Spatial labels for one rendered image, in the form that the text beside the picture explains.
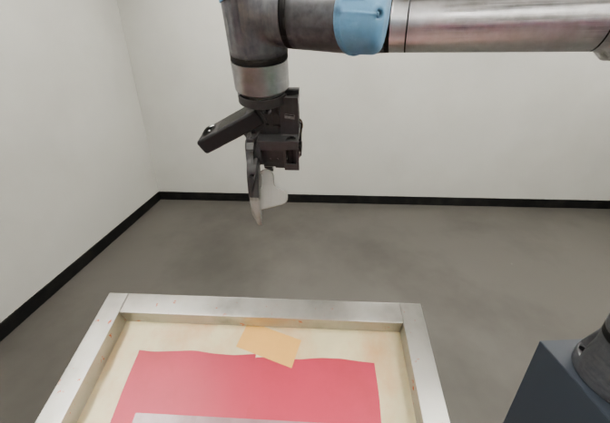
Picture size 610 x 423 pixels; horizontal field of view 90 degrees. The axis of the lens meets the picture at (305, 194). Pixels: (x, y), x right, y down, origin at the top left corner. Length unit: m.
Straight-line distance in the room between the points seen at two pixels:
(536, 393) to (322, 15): 0.81
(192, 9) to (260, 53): 3.42
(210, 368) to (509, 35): 0.65
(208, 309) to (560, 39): 0.65
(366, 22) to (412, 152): 3.53
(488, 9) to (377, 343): 0.52
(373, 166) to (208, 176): 2.07
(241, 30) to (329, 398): 0.53
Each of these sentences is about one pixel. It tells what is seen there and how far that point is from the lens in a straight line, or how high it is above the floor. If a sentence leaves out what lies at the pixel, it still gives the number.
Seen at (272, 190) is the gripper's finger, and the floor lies 1.53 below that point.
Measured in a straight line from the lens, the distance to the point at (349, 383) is 0.58.
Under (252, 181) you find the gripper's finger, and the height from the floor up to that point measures 1.55.
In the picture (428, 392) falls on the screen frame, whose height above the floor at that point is 1.27.
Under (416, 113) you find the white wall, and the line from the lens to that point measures 3.75.
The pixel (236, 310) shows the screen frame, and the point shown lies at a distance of 0.60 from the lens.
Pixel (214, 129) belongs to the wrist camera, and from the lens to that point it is 0.50.
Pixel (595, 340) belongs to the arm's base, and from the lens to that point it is 0.79.
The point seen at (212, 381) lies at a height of 1.24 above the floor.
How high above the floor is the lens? 1.73
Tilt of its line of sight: 24 degrees down
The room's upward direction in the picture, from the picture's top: straight up
